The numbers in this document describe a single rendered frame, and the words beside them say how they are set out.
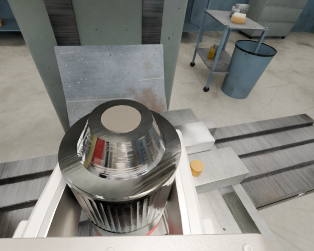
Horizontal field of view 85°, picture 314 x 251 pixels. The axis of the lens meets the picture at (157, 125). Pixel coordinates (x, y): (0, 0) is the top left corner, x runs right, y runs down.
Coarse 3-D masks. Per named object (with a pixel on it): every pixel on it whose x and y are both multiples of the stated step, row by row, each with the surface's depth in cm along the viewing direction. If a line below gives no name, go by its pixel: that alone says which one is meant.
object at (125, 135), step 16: (96, 112) 6; (112, 112) 6; (128, 112) 6; (144, 112) 6; (96, 128) 5; (112, 128) 6; (128, 128) 6; (144, 128) 6; (160, 128) 7; (80, 144) 6; (96, 144) 5; (112, 144) 5; (128, 144) 5; (144, 144) 6; (160, 144) 6; (80, 160) 6; (96, 160) 5; (112, 160) 5; (128, 160) 5; (144, 160) 6; (112, 176) 6; (128, 176) 6
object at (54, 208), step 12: (48, 180) 7; (60, 180) 7; (48, 192) 7; (60, 192) 7; (72, 192) 8; (36, 204) 6; (48, 204) 6; (60, 204) 7; (72, 204) 8; (36, 216) 6; (48, 216) 6; (60, 216) 7; (72, 216) 8; (24, 228) 6; (36, 228) 6; (48, 228) 6; (60, 228) 7; (72, 228) 8
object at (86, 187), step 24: (72, 144) 6; (168, 144) 7; (72, 168) 6; (168, 168) 6; (96, 192) 5; (120, 192) 5; (144, 192) 5; (168, 192) 8; (96, 216) 6; (120, 216) 6; (144, 216) 7
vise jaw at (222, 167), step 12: (192, 156) 31; (204, 156) 31; (216, 156) 31; (228, 156) 32; (204, 168) 29; (216, 168) 30; (228, 168) 30; (240, 168) 30; (204, 180) 28; (216, 180) 28; (228, 180) 29; (240, 180) 31
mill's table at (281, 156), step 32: (224, 128) 53; (256, 128) 54; (288, 128) 58; (32, 160) 40; (256, 160) 45; (288, 160) 46; (0, 192) 34; (32, 192) 35; (256, 192) 39; (288, 192) 40; (0, 224) 30; (160, 224) 33
